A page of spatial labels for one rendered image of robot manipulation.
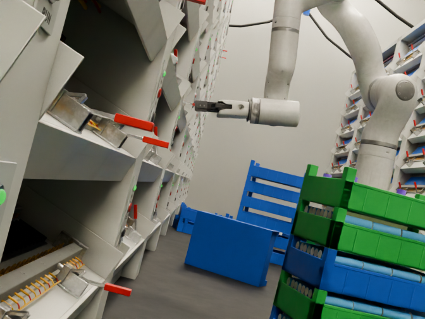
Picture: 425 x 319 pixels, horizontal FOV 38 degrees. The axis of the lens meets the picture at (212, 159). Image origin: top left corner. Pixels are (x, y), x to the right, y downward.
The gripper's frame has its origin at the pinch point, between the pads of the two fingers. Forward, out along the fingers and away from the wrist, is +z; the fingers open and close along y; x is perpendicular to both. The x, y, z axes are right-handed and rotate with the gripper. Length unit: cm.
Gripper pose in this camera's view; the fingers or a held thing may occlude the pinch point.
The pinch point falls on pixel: (201, 106)
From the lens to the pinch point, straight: 199.0
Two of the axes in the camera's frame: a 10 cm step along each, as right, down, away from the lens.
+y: -0.2, 0.4, 10.0
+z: -10.0, -0.8, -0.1
